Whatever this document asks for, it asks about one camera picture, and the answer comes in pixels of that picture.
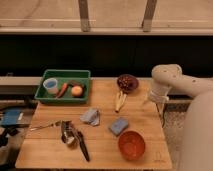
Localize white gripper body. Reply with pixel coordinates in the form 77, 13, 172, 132
148, 89, 169, 103

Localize dark red grape bunch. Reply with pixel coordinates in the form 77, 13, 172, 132
118, 76, 134, 90

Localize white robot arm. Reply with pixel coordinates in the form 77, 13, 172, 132
148, 64, 213, 171

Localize purple bowl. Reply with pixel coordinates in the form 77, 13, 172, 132
117, 74, 139, 93

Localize red bowl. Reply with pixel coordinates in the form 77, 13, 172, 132
118, 131, 145, 161

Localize pale yellow banana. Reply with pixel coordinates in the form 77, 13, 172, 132
115, 91, 127, 112

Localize blue sponge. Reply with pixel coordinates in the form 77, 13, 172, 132
109, 118, 129, 136

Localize grey crumpled cloth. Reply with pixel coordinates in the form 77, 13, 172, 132
80, 108, 100, 126

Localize yellow red apple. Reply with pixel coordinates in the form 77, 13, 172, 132
71, 86, 83, 97

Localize dark brown item in tray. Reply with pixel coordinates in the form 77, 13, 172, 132
68, 80, 85, 88

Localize orange carrot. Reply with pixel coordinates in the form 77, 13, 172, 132
56, 83, 68, 98

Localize shiny metal utensil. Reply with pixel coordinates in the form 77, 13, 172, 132
61, 121, 78, 148

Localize green plastic tray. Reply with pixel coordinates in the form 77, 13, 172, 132
35, 69, 91, 105

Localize silver spoon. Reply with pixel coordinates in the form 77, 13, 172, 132
30, 121, 62, 131

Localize clear blue plastic cup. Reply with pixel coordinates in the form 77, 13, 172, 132
43, 78, 58, 94

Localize blue box on left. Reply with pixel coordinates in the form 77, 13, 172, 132
0, 108, 23, 127

